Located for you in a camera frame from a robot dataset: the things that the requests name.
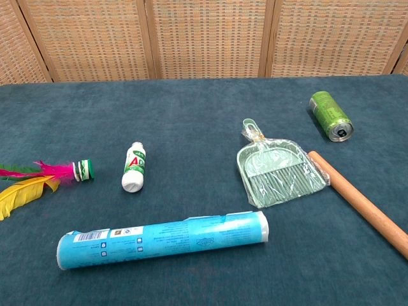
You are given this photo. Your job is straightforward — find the small white drink bottle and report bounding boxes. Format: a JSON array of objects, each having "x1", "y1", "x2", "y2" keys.
[{"x1": 121, "y1": 142, "x2": 147, "y2": 193}]

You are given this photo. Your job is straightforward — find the green mini dustpan brush set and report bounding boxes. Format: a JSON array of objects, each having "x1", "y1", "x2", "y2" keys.
[{"x1": 236, "y1": 118, "x2": 329, "y2": 209}]

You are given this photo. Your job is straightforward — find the green drink can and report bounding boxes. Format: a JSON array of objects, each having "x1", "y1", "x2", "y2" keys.
[{"x1": 309, "y1": 91, "x2": 354, "y2": 143}]

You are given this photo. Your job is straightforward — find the wooden rolling pin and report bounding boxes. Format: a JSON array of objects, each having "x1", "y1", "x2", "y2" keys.
[{"x1": 307, "y1": 150, "x2": 408, "y2": 261}]

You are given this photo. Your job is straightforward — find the blue plastic bag roll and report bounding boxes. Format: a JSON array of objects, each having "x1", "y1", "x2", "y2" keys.
[{"x1": 56, "y1": 210, "x2": 270, "y2": 271}]

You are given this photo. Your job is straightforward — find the woven folding screen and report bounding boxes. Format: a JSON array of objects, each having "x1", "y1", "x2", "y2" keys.
[{"x1": 0, "y1": 0, "x2": 408, "y2": 86}]

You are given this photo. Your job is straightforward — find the feather shuttlecock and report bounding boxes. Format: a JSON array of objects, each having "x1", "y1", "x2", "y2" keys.
[{"x1": 0, "y1": 158, "x2": 95, "y2": 221}]

